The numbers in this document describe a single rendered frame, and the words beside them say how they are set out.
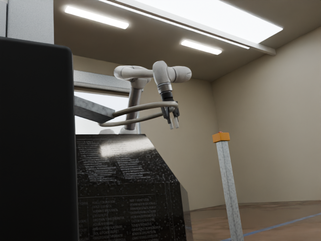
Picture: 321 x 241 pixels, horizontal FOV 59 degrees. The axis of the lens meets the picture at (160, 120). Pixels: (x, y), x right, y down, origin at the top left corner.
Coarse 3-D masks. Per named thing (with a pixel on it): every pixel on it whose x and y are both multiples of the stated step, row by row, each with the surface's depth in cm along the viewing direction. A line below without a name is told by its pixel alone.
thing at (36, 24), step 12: (12, 0) 119; (24, 0) 122; (36, 0) 127; (48, 0) 131; (12, 12) 117; (24, 12) 121; (36, 12) 125; (48, 12) 129; (12, 24) 116; (24, 24) 120; (36, 24) 124; (48, 24) 128; (12, 36) 115; (24, 36) 118; (36, 36) 122; (48, 36) 126
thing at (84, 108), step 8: (80, 104) 135; (88, 104) 138; (96, 104) 141; (80, 112) 141; (88, 112) 141; (96, 112) 140; (104, 112) 143; (112, 112) 147; (96, 120) 151; (104, 120) 151
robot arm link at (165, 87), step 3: (162, 84) 178; (165, 84) 178; (168, 84) 178; (159, 87) 179; (162, 87) 178; (165, 87) 177; (168, 87) 178; (159, 90) 180; (162, 90) 178; (165, 90) 177; (168, 90) 178; (171, 90) 180; (159, 93) 181
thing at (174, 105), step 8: (144, 104) 145; (152, 104) 146; (160, 104) 148; (168, 104) 152; (176, 104) 160; (120, 112) 145; (128, 112) 144; (160, 112) 185; (128, 120) 188; (136, 120) 189; (144, 120) 190
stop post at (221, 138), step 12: (228, 132) 277; (216, 144) 277; (228, 156) 271; (228, 168) 267; (228, 180) 263; (228, 192) 261; (228, 204) 261; (228, 216) 260; (240, 228) 255; (240, 240) 252
